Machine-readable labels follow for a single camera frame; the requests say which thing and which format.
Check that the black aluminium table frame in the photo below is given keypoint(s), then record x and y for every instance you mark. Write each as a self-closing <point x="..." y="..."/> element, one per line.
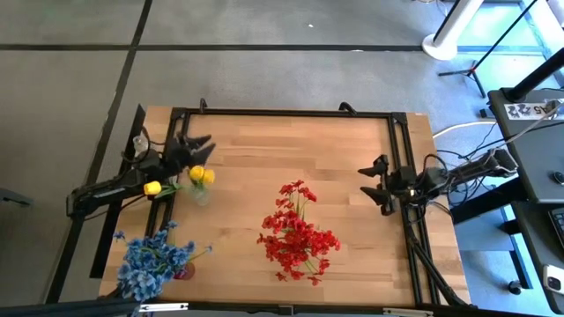
<point x="282" y="112"/>

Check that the floor stand with round base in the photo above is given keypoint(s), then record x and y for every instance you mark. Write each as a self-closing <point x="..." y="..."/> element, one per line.
<point x="440" y="47"/>

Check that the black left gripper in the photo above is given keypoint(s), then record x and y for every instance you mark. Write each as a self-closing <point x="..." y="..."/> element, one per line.
<point x="176" y="154"/>

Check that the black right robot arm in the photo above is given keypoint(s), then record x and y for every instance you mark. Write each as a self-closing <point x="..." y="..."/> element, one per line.
<point x="467" y="171"/>

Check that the small red vase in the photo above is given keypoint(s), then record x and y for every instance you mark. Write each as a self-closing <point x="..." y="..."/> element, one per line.
<point x="187" y="273"/>

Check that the black side desk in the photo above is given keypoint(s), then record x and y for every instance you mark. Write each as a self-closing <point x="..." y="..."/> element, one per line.
<point x="533" y="149"/>

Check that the black tripod stand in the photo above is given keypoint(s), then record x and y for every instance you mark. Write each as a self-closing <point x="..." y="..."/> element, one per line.
<point x="473" y="70"/>

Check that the blue artificial flower bunch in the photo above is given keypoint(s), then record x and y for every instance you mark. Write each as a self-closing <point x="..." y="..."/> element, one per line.
<point x="136" y="277"/>
<point x="176" y="255"/>

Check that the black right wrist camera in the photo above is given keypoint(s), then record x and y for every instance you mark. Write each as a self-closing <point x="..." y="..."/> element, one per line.
<point x="403" y="176"/>

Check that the black bar with silver brackets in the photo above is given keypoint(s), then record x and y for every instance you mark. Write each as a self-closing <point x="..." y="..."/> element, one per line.
<point x="66" y="308"/>

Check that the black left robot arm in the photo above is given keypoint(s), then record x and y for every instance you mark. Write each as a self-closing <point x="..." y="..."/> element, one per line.
<point x="110" y="189"/>

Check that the black slanted pole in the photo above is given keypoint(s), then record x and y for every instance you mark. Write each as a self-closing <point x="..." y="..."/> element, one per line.
<point x="535" y="77"/>

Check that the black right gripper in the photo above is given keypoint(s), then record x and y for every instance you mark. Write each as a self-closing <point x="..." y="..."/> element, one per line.
<point x="396" y="196"/>

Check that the grey floor object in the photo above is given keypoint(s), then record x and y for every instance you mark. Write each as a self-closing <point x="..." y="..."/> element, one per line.
<point x="15" y="197"/>

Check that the white printed paper label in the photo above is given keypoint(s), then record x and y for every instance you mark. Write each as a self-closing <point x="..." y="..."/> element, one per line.
<point x="529" y="111"/>

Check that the clear ribbed glass vase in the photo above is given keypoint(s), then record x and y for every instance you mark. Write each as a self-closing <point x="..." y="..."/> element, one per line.
<point x="201" y="197"/>

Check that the smartphone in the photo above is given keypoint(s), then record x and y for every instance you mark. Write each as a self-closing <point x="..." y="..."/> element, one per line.
<point x="554" y="279"/>

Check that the black caster wheel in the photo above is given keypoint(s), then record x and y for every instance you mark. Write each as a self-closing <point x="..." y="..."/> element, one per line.
<point x="514" y="287"/>

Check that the red artificial flower bunch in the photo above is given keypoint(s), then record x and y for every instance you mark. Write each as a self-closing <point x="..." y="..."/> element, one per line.
<point x="295" y="238"/>

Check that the black keyboard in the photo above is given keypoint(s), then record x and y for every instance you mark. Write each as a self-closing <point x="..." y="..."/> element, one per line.
<point x="557" y="224"/>

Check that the long black side board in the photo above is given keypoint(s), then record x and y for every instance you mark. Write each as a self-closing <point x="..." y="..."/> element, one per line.
<point x="110" y="229"/>

